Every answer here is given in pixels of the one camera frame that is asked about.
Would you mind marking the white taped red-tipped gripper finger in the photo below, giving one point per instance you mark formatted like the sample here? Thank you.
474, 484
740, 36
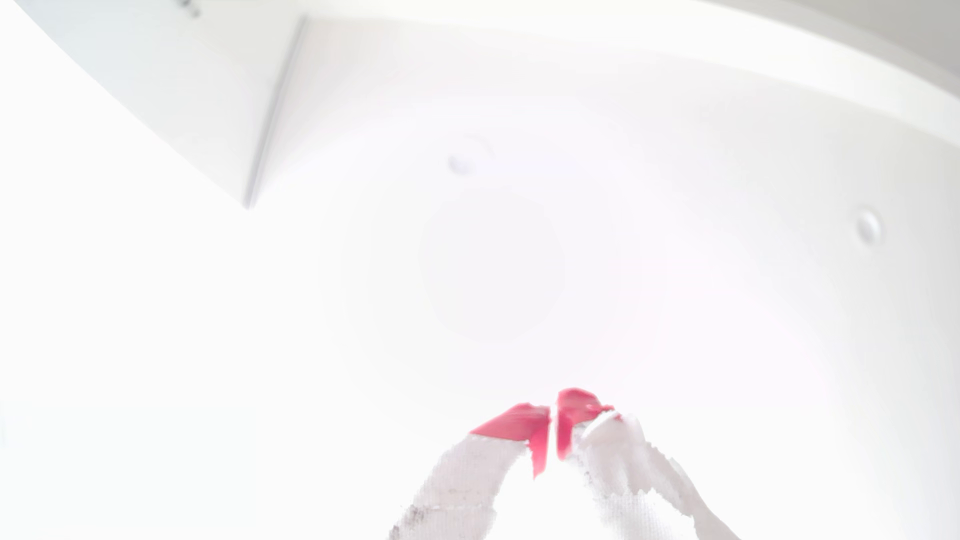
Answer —
465, 480
622, 457

